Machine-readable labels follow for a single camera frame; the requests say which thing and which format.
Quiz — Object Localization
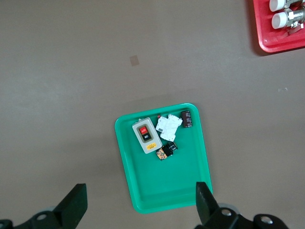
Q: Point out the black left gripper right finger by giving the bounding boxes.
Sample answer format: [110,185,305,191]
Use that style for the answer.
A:
[195,181,289,229]

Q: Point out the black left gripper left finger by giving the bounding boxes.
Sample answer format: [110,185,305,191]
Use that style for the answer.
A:
[0,183,88,229]

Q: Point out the green plastic tray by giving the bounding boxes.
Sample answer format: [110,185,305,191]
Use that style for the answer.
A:
[114,103,214,215]

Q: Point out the red tray holding fittings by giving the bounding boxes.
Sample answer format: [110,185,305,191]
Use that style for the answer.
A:
[252,0,305,53]

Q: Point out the black and orange push button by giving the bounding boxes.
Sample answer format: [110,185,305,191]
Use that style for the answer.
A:
[155,141,179,162]

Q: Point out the white circuit breaker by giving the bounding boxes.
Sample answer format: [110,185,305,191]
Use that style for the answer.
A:
[155,114,184,142]

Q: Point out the small black terminal block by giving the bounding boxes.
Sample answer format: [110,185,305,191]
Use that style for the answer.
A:
[181,110,194,129]

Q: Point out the metal fitting with white caps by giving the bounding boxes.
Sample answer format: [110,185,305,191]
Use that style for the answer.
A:
[271,10,305,31]
[269,0,305,12]

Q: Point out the grey on-off switch box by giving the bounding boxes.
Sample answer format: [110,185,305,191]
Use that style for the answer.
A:
[132,117,163,155]

